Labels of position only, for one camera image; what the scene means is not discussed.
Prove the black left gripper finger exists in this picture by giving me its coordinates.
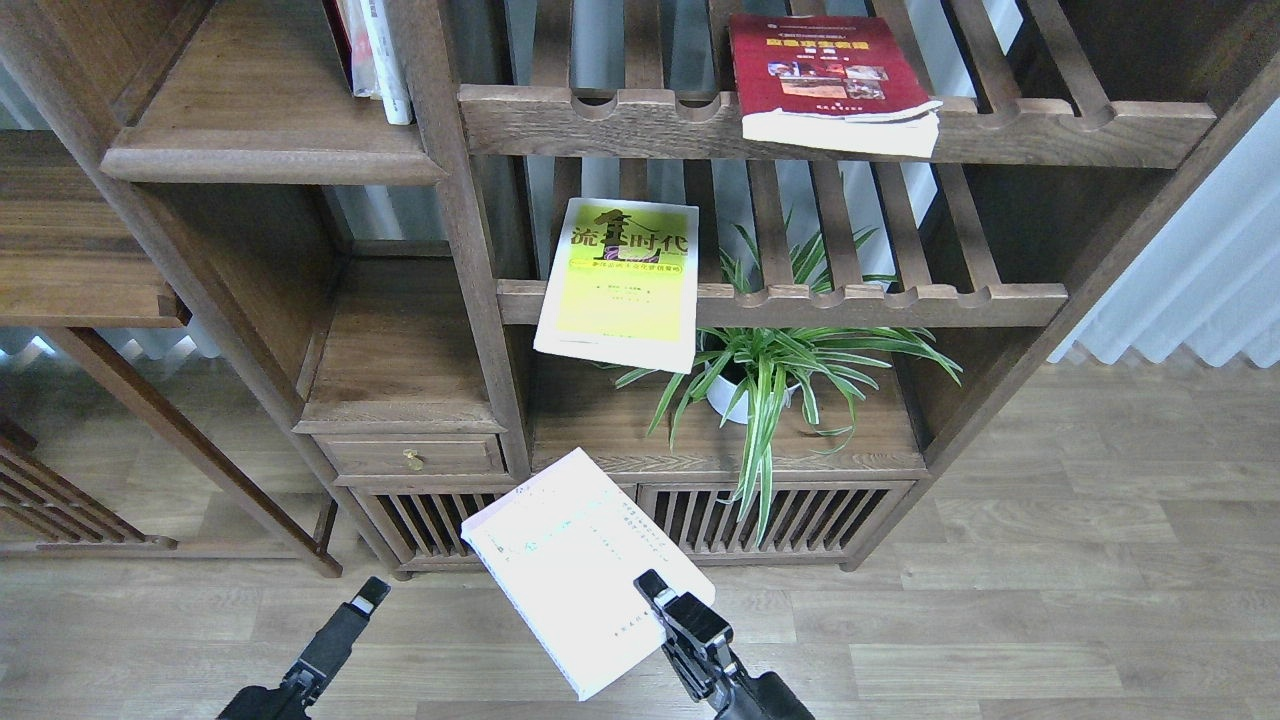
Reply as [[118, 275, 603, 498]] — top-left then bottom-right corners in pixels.
[[291, 577, 390, 685]]

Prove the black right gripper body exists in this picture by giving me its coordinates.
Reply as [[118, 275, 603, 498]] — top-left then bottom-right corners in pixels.
[[712, 665, 815, 720]]

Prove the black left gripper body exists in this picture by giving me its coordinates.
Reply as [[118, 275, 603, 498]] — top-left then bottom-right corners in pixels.
[[218, 669, 321, 719]]

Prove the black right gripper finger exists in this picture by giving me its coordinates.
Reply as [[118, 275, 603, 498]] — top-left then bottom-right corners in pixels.
[[634, 569, 736, 666], [662, 641, 741, 716]]

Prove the white lavender book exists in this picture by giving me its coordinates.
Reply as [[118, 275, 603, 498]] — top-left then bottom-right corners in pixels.
[[462, 448, 716, 701]]

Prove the yellow green book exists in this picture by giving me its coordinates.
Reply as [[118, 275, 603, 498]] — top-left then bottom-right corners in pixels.
[[532, 197, 699, 373]]

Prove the brass drawer knob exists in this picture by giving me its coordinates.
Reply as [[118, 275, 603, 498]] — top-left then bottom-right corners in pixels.
[[402, 448, 425, 471]]

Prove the white plant pot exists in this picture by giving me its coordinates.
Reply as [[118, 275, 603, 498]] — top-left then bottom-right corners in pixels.
[[707, 361, 774, 425]]

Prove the green spider plant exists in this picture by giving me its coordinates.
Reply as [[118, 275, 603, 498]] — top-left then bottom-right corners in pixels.
[[612, 210, 963, 546]]

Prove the dark wooden bookshelf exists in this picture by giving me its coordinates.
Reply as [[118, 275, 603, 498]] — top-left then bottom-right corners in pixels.
[[3, 1, 1277, 574]]

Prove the wooden side furniture left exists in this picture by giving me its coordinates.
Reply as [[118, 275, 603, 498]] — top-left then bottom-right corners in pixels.
[[1, 129, 340, 577]]

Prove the red paperback book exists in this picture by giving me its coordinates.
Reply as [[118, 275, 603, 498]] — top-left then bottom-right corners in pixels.
[[730, 13, 942, 159]]

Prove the upright white book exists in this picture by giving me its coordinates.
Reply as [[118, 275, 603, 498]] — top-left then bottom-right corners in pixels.
[[344, 1, 413, 126]]

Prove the white pleated curtain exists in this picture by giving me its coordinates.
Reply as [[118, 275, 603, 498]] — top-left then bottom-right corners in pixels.
[[1050, 102, 1279, 368]]

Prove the upright dark red book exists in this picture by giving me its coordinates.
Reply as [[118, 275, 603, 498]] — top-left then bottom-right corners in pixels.
[[323, 0, 355, 92]]

